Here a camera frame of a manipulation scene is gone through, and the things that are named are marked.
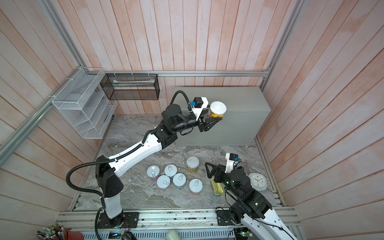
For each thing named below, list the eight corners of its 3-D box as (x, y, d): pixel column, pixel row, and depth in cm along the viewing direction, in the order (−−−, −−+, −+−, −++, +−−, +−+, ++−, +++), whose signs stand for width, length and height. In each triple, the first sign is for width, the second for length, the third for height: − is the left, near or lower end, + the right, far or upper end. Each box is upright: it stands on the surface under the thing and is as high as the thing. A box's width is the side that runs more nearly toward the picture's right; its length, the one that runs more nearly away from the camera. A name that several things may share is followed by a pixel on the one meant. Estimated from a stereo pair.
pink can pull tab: (147, 180, 88) (145, 176, 83) (149, 169, 93) (147, 165, 88) (159, 180, 88) (158, 176, 83) (161, 169, 93) (159, 165, 88)
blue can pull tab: (173, 189, 85) (172, 185, 80) (174, 177, 90) (173, 173, 85) (186, 189, 85) (185, 185, 80) (186, 177, 90) (186, 173, 85)
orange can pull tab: (189, 195, 83) (189, 192, 78) (189, 182, 87) (189, 178, 83) (202, 195, 83) (203, 192, 78) (201, 182, 87) (202, 178, 83)
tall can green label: (186, 173, 91) (186, 167, 85) (186, 162, 96) (186, 156, 89) (198, 173, 91) (199, 167, 85) (198, 162, 96) (198, 156, 89)
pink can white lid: (157, 189, 84) (155, 186, 80) (159, 178, 88) (157, 175, 84) (169, 189, 84) (168, 186, 80) (170, 178, 88) (169, 175, 84)
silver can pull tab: (164, 179, 89) (163, 175, 84) (166, 168, 93) (164, 164, 89) (176, 179, 89) (176, 175, 84) (177, 168, 93) (176, 164, 89)
